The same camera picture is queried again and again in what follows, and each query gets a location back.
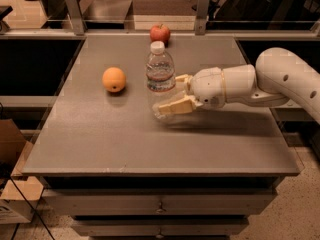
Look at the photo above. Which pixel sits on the clear plastic water bottle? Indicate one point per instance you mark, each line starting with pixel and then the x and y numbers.
pixel 160 77

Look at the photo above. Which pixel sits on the grey drawer cabinet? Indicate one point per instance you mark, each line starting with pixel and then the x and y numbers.
pixel 107 162

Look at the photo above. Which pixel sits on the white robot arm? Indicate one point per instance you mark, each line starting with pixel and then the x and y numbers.
pixel 277 77

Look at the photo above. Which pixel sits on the drawer knob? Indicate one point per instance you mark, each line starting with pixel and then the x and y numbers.
pixel 159 235
pixel 160 209

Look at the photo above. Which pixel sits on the orange fruit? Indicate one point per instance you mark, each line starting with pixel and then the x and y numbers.
pixel 114 79

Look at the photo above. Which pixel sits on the red apple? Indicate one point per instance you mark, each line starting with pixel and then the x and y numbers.
pixel 160 32

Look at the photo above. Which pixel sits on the metal bracket post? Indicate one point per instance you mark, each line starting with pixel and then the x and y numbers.
pixel 201 16
pixel 75 16

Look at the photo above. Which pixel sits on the right metal bracket post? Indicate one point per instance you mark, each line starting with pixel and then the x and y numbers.
pixel 201 16

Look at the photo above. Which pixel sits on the upper drawer knob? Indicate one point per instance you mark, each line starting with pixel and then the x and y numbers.
pixel 160 209

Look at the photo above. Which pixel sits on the left metal bracket post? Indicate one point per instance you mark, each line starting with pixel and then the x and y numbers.
pixel 75 16

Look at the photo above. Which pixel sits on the lower drawer knob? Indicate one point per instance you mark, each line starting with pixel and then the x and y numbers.
pixel 159 235

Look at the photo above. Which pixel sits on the brown cardboard box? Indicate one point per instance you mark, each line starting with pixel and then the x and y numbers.
pixel 20 194

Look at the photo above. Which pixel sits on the dark backpack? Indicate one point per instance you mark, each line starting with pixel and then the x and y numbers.
pixel 255 15

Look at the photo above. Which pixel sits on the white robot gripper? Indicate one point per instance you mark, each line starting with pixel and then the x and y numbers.
pixel 207 87

